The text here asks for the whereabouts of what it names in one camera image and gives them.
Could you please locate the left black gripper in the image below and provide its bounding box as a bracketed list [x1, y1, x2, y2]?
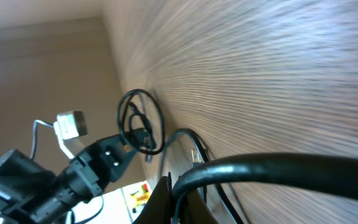
[63, 128, 151, 202]

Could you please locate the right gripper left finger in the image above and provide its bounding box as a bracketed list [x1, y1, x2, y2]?
[133, 174, 172, 224]

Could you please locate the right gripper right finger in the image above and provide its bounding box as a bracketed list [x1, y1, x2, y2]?
[185, 190, 218, 224]

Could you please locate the black cable bundle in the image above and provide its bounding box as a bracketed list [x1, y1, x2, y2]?
[116, 88, 251, 224]

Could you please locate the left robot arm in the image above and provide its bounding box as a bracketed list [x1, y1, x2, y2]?
[0, 128, 155, 223]

